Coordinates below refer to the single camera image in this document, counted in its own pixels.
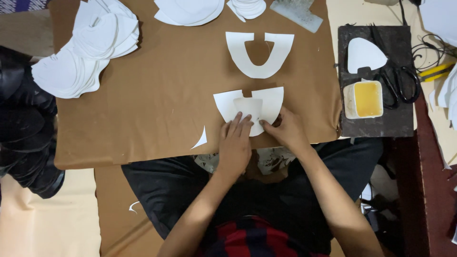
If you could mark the person's left hand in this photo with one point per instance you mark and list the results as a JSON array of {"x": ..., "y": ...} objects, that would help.
[{"x": 234, "y": 146}]

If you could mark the person's right hand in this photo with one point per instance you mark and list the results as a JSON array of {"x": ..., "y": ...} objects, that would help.
[{"x": 287, "y": 132}]

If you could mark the white notched shoe piece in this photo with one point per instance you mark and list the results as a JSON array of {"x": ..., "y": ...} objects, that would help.
[{"x": 271, "y": 103}]

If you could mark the translucent white tongue piece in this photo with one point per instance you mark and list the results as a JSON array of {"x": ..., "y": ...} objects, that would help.
[{"x": 249, "y": 106}]

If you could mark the white patterned cloth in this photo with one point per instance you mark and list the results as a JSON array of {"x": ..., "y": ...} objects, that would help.
[{"x": 275, "y": 159}]

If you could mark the white curved scrap sliver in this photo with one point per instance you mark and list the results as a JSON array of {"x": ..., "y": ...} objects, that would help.
[{"x": 201, "y": 140}]

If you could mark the person's black trousers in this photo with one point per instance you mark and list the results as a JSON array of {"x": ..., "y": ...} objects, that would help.
[{"x": 167, "y": 189}]

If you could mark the brown paper table cover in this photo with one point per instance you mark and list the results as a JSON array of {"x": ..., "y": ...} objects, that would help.
[{"x": 160, "y": 107}]

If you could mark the white tub of yellow glue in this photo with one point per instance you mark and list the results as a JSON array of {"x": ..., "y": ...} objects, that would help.
[{"x": 367, "y": 100}]

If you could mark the dark stone slab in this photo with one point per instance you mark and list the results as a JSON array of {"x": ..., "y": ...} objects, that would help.
[{"x": 378, "y": 123}]

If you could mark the white U-shaped shoe piece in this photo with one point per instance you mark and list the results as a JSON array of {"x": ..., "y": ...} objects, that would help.
[{"x": 237, "y": 53}]

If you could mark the person's red plaid shirt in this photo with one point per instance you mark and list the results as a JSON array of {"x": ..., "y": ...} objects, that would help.
[{"x": 250, "y": 239}]

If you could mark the white triangular cutout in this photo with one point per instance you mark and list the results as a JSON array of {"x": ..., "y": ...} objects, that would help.
[{"x": 364, "y": 55}]

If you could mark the thin white scrap strip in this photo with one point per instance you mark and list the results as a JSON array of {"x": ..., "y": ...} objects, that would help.
[{"x": 133, "y": 206}]

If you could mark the black scissors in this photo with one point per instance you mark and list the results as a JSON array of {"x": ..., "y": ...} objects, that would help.
[{"x": 400, "y": 84}]

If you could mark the stack of small white cutouts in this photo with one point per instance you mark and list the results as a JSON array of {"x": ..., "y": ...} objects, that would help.
[{"x": 249, "y": 8}]

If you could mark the stack of large white cutouts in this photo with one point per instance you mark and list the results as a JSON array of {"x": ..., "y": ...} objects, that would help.
[{"x": 189, "y": 10}]

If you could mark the stack of white sheet pieces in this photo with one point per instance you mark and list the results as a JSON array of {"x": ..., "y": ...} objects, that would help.
[{"x": 450, "y": 92}]

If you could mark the pile of white rounded cutouts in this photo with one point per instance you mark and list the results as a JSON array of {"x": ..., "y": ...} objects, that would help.
[{"x": 107, "y": 30}]

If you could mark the pile of white wavy cutouts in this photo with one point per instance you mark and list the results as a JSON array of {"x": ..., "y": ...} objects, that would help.
[{"x": 68, "y": 75}]

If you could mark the large white sheet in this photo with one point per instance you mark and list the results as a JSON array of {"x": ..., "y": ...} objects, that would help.
[{"x": 441, "y": 18}]

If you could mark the heap of black shoe pieces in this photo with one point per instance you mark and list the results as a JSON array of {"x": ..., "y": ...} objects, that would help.
[{"x": 25, "y": 121}]

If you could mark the purple patterned fabric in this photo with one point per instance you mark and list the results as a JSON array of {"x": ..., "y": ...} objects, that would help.
[{"x": 23, "y": 5}]

